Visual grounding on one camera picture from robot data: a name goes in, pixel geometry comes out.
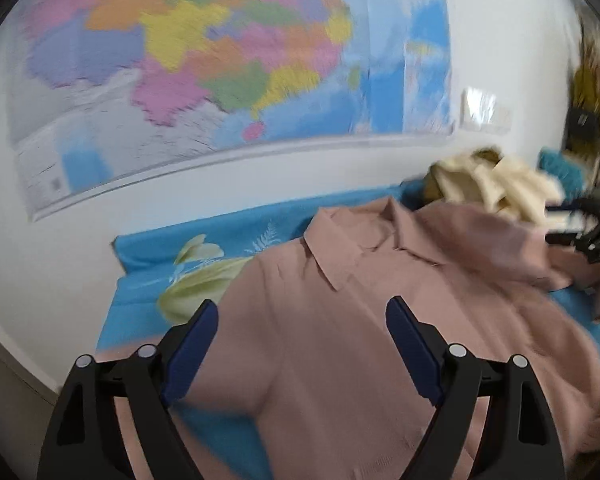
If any blue floral bed sheet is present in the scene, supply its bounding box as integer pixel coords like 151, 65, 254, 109
95, 148, 600, 480

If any pink collared shirt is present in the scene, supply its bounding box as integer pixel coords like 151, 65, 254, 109
97, 196, 600, 480

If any cream yellow garment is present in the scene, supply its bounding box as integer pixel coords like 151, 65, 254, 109
422, 148, 569, 230

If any mustard hanging garment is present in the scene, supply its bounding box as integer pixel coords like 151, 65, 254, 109
565, 8, 600, 185

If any colourful wall map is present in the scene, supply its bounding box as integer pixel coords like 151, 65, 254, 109
7, 0, 453, 216

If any white wall socket panel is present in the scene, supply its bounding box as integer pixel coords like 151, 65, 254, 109
460, 87, 513, 134

